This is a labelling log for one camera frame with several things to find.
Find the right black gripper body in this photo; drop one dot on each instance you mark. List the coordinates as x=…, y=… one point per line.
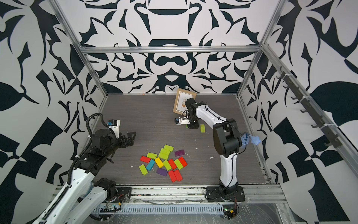
x=193, y=122

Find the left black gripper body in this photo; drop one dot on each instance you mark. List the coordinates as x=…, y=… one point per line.
x=122, y=143

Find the lime block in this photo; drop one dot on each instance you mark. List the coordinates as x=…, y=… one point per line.
x=164, y=154
x=168, y=147
x=202, y=128
x=151, y=156
x=143, y=169
x=167, y=165
x=178, y=164

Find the purple block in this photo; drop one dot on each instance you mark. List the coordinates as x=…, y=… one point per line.
x=179, y=153
x=162, y=172

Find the red block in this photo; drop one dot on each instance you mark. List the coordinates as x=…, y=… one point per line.
x=183, y=161
x=172, y=176
x=178, y=175
x=145, y=159
x=172, y=164

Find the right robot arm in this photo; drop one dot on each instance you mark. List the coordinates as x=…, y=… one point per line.
x=226, y=140

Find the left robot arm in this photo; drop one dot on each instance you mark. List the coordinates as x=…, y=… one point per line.
x=79, y=197

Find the lime block top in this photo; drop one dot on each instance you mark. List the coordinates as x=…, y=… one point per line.
x=168, y=147

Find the teal block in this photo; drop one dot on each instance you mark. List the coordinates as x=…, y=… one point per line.
x=150, y=165

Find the yellow block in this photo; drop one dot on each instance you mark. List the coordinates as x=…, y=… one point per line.
x=159, y=162

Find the blue cloth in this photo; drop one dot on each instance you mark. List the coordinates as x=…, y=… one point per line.
x=247, y=138

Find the left circuit board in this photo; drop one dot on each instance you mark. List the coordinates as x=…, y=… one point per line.
x=110, y=208

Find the circuit board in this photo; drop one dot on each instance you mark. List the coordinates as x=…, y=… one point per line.
x=230, y=213
x=110, y=208

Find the right circuit board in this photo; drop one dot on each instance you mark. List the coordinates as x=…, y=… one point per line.
x=230, y=213

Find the wooden picture frame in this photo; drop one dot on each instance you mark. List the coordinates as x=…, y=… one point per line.
x=182, y=96

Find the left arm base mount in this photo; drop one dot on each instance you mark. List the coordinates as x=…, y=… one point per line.
x=119, y=195

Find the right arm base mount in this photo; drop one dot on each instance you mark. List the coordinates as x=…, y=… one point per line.
x=219, y=194

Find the white cable duct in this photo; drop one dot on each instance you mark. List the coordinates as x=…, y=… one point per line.
x=150, y=209

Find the black wall hook rail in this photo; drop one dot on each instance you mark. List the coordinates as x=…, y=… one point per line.
x=312, y=108

